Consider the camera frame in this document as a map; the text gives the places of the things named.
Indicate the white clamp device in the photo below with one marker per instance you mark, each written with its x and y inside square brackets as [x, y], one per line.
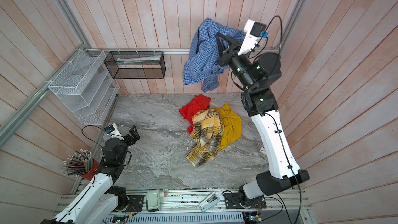
[209, 202]

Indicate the yellow plaid cloth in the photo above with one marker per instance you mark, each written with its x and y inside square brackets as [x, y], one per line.
[208, 130]

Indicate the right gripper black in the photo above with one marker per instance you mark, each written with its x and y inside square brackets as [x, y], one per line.
[226, 58]

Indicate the mustard yellow cloth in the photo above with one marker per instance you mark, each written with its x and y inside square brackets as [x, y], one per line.
[232, 125]

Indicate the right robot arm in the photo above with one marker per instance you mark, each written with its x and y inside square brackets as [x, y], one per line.
[261, 106]

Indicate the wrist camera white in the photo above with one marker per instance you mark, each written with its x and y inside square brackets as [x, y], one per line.
[254, 31]
[113, 132]

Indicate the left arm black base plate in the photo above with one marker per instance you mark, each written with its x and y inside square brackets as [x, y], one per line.
[135, 203]

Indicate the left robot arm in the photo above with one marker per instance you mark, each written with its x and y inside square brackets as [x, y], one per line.
[100, 197]

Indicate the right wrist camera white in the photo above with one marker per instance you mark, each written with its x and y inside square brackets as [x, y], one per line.
[254, 31]

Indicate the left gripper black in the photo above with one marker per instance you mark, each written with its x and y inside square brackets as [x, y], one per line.
[131, 141]

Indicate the red cup of pencils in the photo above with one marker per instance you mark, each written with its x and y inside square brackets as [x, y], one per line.
[81, 163]

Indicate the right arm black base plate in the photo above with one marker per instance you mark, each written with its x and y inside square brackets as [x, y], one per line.
[237, 200]

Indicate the blue checked shirt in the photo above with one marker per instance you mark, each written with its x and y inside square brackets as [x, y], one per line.
[202, 66]

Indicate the black wire mesh basket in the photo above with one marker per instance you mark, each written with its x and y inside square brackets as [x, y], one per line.
[136, 64]

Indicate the red cloth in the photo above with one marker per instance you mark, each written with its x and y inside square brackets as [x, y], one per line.
[198, 103]

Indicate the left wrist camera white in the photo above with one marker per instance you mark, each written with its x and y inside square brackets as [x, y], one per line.
[113, 132]

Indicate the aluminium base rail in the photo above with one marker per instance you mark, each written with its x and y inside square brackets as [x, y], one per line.
[184, 201]

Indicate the white wire mesh shelf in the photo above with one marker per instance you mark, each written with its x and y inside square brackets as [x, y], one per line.
[86, 90]

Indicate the pale green box device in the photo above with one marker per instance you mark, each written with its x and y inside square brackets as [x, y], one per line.
[153, 200]

